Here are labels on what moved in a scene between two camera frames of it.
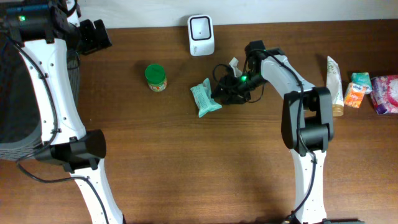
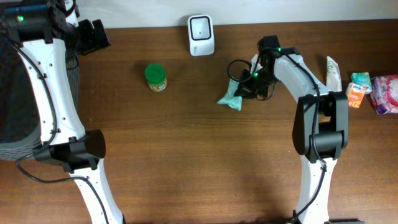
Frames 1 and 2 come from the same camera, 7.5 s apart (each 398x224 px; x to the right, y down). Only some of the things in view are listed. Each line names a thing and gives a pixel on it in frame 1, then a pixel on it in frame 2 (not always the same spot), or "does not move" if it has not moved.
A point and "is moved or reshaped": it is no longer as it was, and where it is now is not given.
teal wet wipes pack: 202,94 is moved or reshaped
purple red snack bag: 384,93 does not move
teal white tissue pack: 362,79 does not move
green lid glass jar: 155,75 does not move
